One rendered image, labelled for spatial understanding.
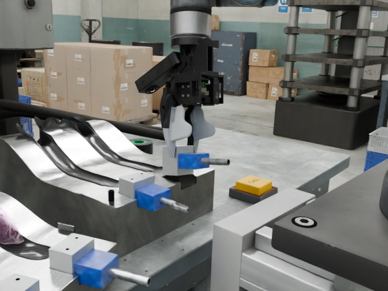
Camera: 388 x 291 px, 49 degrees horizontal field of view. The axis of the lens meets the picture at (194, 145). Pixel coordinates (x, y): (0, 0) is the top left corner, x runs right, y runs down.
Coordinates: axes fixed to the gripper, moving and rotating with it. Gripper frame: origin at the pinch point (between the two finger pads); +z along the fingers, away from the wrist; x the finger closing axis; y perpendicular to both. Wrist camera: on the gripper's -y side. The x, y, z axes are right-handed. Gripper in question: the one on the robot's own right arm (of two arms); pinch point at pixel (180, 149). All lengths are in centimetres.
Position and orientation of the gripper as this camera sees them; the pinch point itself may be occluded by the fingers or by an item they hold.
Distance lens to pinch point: 80.2
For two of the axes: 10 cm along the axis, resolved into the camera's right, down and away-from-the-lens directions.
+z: -0.1, 10.0, 0.7
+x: 6.2, -0.5, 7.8
